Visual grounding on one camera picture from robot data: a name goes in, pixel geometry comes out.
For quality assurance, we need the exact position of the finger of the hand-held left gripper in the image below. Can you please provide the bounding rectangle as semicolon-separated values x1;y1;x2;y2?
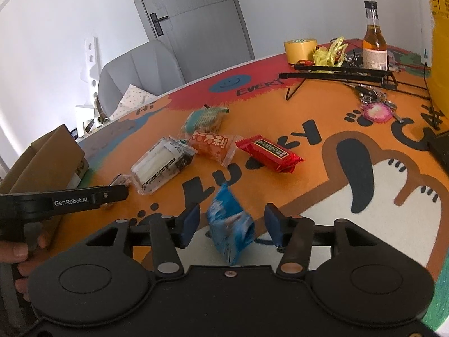
89;184;129;209

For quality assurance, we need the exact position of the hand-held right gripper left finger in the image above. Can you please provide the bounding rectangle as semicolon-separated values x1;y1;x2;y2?
84;205;202;276

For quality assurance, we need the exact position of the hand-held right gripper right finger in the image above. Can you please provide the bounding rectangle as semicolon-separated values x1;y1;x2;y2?
265;204;384;276

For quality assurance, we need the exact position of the blue snack packet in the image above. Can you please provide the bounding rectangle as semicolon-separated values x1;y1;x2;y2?
205;184;255;265

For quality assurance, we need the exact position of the brown cardboard box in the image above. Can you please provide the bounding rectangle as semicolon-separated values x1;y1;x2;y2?
0;124;88;197

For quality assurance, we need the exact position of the clear white cracker packet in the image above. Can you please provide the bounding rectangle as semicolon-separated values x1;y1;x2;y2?
130;135;199;196

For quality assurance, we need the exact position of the red snack packet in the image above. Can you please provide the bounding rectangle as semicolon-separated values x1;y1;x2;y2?
235;135;305;174

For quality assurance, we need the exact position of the orange snack packet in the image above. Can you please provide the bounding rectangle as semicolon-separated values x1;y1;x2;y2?
187;130;239;166

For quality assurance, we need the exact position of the teal snack packet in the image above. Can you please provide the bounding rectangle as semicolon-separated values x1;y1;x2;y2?
180;104;230;135

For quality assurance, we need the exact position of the person's left hand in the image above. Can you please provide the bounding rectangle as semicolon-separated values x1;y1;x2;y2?
0;230;51;302

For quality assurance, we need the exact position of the white dotted pillow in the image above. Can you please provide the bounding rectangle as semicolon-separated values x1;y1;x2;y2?
112;84;158;122

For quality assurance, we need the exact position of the grey padded chair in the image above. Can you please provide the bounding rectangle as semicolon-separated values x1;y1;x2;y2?
98;40;186;120

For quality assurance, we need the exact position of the white foam board with holes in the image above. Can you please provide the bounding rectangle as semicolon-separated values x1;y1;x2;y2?
75;37;102;113

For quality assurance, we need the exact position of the bunch of keys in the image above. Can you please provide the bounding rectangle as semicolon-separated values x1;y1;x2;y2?
345;82;404;122

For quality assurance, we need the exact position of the yellow plastic bag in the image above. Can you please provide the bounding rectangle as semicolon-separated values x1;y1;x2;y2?
313;36;348;67

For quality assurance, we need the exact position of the yellow tape roll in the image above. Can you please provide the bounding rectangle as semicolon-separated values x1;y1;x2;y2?
283;37;318;65

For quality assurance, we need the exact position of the black phone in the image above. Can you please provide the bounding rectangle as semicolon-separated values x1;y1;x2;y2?
425;131;449;174

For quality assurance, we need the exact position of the grey door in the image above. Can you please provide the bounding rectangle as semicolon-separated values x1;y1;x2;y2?
123;0;256;88

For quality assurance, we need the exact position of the small glass bottle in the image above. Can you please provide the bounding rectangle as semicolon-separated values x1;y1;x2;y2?
362;1;389;72

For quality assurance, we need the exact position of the large orange juice bottle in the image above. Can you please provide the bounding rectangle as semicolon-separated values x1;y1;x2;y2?
425;0;449;94

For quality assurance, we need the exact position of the pink keychain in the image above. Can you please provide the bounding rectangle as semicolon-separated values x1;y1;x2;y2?
361;103;393;124

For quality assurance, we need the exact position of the black wire rack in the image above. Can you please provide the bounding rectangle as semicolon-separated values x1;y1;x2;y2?
278;61;449;130

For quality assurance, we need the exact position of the black door handle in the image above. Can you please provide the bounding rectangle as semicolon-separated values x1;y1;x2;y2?
150;12;169;36

